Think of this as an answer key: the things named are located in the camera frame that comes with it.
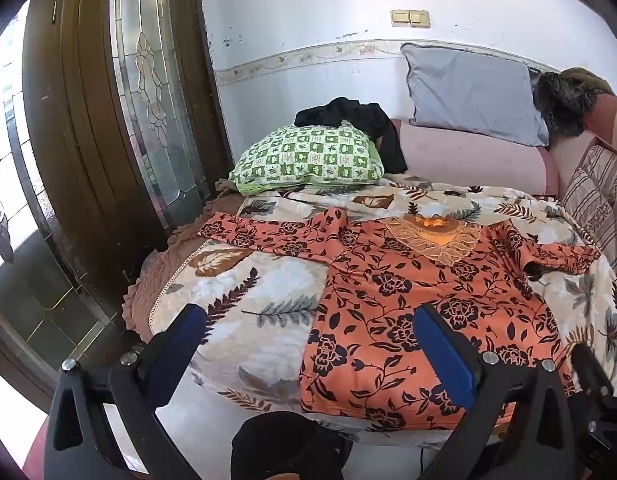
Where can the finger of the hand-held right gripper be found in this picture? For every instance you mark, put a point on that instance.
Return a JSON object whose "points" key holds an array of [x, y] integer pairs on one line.
{"points": [[590, 365]]}

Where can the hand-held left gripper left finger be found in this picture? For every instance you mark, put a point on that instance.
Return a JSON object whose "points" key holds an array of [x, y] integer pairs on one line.
{"points": [[181, 340]]}

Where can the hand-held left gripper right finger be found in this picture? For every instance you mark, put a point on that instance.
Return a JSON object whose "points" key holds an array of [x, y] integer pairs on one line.
{"points": [[443, 355]]}

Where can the orange floral blouse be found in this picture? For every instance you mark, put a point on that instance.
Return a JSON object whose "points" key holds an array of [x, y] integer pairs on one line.
{"points": [[388, 285]]}

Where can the leaf print blanket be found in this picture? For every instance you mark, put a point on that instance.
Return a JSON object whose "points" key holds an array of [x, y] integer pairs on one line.
{"points": [[248, 310]]}

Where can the brown ruffled bed cover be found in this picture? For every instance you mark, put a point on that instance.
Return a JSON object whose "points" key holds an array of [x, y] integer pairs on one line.
{"points": [[153, 270]]}

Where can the striped sofa cushion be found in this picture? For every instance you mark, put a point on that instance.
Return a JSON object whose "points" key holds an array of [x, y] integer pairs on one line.
{"points": [[598, 195]]}

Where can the green checked pillow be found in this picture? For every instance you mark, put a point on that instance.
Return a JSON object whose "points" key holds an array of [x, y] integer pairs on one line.
{"points": [[313, 155]]}

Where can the wooden door with stained glass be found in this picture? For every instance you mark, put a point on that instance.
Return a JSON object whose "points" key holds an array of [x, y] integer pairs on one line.
{"points": [[88, 110]]}

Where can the black garment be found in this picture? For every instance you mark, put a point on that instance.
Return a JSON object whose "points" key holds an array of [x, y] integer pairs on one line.
{"points": [[358, 115]]}

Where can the grey pillow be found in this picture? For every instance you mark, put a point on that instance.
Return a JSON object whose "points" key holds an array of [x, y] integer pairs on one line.
{"points": [[468, 90]]}

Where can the dark furry cloth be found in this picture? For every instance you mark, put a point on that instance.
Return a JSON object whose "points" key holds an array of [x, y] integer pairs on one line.
{"points": [[563, 100]]}

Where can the brown cloth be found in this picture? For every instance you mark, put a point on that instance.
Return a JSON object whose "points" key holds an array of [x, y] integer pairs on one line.
{"points": [[588, 77]]}

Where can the beige double light switch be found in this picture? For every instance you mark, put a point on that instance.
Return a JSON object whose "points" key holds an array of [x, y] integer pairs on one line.
{"points": [[411, 17]]}

